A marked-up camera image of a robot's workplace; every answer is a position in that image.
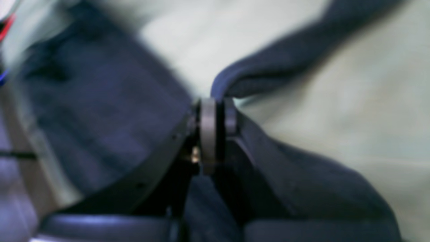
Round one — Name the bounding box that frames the dark long-sleeve T-shirt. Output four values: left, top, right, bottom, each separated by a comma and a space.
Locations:
15, 0, 402, 242

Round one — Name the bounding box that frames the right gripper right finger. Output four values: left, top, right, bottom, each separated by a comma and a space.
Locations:
215, 98, 289, 226

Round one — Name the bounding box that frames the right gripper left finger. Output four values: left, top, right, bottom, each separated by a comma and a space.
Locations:
57, 98, 217, 222

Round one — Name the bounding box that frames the green table cloth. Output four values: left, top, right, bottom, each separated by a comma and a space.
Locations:
0, 0, 430, 242

